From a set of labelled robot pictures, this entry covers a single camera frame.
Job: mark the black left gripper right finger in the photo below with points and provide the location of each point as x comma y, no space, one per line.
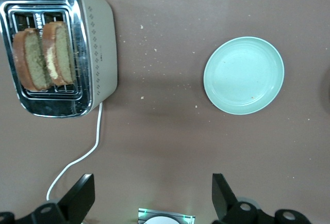
224,203

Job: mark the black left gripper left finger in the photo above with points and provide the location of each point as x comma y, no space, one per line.
77,198

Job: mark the brown toast bread slice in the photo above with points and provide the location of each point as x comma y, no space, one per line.
62,53
31,61

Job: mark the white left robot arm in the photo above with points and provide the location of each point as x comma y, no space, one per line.
161,221

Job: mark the mint green round plate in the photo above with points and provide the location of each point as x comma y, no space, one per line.
243,75

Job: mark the beige chrome toaster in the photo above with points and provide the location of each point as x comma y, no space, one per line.
101,43

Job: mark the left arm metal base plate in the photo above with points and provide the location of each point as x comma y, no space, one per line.
187,217

